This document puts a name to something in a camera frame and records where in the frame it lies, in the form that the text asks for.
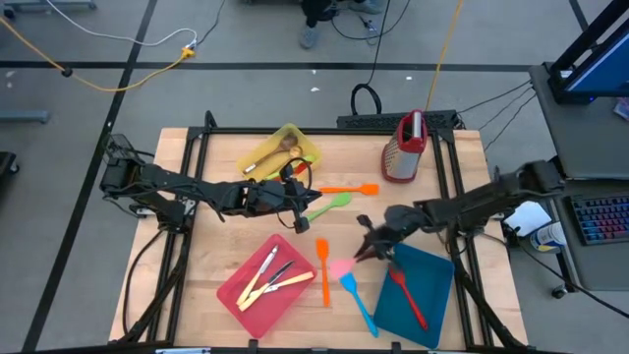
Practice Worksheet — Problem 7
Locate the green silicone spatula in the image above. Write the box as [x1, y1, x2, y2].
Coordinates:
[304, 192, 353, 223]

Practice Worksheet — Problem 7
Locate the backlit computer keyboard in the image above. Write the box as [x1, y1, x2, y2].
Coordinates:
[563, 194, 629, 247]

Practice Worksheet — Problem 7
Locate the black monitor stand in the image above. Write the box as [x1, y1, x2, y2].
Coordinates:
[546, 0, 629, 105]

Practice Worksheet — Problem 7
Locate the black wire mesh box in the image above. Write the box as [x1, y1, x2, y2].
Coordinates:
[101, 133, 144, 164]

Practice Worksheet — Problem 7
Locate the red silicone spoon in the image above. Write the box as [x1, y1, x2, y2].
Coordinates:
[279, 161, 312, 182]

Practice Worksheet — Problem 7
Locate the black cable with coil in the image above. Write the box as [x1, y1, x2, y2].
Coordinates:
[349, 0, 394, 118]

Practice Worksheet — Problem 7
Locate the long knife marbled blade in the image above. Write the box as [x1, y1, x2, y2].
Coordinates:
[238, 260, 296, 313]

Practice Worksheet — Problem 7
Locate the red silicone spatula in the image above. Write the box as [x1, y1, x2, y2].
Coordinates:
[387, 263, 429, 332]

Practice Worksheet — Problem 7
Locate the pink silicone spatula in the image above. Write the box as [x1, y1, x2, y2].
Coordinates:
[327, 257, 359, 282]

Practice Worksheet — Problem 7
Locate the long black desk cable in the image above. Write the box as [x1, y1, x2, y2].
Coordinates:
[510, 235, 629, 320]

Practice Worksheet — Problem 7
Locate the black cable bundle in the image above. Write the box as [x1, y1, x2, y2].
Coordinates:
[331, 12, 380, 46]

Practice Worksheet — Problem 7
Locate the thin black cable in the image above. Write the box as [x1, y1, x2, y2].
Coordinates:
[483, 92, 538, 151]
[477, 86, 536, 132]
[455, 79, 535, 115]
[195, 0, 228, 48]

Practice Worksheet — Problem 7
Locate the dark grey keyboard desk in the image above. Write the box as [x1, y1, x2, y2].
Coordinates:
[546, 177, 629, 292]

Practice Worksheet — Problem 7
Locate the orange silicone spatula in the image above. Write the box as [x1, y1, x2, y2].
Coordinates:
[315, 238, 331, 309]
[317, 183, 380, 197]

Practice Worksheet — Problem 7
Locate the steel box grater red handle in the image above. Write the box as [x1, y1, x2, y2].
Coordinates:
[380, 108, 429, 185]

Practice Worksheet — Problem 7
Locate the white labelled bottle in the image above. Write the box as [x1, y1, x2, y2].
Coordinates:
[529, 220, 569, 254]

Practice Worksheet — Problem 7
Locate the white power cable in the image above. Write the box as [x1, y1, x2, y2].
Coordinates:
[43, 0, 200, 49]

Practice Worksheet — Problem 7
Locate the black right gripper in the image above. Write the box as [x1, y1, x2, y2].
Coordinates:
[354, 204, 431, 263]

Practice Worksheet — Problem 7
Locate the yellow extension cable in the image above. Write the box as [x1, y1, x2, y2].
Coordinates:
[0, 16, 197, 93]

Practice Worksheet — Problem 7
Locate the blue silicone spatula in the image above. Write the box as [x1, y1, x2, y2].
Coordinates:
[338, 272, 381, 339]

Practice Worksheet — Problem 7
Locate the gold metal spoon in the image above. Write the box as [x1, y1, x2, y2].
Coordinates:
[262, 145, 304, 178]

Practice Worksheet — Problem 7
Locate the black perforated box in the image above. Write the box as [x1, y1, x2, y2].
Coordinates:
[336, 109, 459, 132]

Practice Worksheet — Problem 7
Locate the knife cream handle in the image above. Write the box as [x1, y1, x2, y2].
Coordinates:
[255, 270, 315, 295]
[236, 244, 280, 307]

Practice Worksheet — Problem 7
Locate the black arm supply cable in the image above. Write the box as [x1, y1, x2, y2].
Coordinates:
[120, 226, 169, 340]

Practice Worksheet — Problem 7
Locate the pink plastic bin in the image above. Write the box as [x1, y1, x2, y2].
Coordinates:
[216, 233, 318, 340]

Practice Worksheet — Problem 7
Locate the blue plastic bin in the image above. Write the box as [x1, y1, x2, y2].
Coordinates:
[372, 242, 456, 350]

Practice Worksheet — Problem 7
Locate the dark wooden spoon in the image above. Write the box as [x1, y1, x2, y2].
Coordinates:
[243, 133, 300, 176]

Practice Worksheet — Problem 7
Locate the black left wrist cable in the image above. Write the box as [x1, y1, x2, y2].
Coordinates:
[277, 155, 315, 191]

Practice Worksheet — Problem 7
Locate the orange-yellow hanging cable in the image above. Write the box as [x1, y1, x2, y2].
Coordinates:
[424, 0, 466, 112]

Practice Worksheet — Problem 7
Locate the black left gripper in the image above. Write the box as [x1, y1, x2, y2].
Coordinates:
[243, 164, 324, 236]

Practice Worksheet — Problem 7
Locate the grey side desk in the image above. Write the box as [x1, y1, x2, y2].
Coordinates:
[528, 62, 629, 181]

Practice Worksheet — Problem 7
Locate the yellow plastic bin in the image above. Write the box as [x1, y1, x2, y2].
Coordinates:
[235, 122, 324, 184]

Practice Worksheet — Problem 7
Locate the person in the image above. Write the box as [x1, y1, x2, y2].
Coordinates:
[298, 0, 387, 50]

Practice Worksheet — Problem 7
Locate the grey furniture base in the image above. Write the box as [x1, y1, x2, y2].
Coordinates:
[2, 0, 98, 14]

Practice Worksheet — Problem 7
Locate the black chair base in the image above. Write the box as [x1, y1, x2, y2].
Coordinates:
[0, 150, 21, 179]

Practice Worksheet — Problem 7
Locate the computer monitor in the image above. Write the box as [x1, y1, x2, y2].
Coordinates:
[562, 19, 629, 97]

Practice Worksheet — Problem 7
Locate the grey furniture foot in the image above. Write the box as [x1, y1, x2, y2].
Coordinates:
[0, 109, 51, 125]

